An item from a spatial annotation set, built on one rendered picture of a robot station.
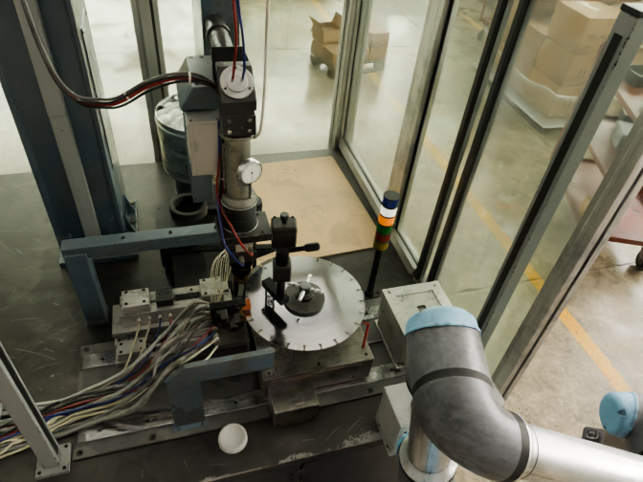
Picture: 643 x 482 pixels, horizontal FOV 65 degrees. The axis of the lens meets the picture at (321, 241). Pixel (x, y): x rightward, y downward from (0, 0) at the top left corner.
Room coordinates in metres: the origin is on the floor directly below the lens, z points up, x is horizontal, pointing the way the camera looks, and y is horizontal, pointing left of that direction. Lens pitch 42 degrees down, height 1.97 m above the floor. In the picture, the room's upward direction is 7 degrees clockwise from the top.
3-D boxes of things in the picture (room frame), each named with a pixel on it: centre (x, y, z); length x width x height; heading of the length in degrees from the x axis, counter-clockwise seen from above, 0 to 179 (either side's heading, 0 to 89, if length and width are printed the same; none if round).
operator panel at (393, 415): (0.68, -0.34, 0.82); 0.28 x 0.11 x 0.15; 111
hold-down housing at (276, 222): (0.84, 0.09, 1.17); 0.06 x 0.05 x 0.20; 102
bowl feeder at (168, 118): (1.55, 0.47, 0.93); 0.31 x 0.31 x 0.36
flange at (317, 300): (0.89, 0.03, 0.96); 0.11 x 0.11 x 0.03
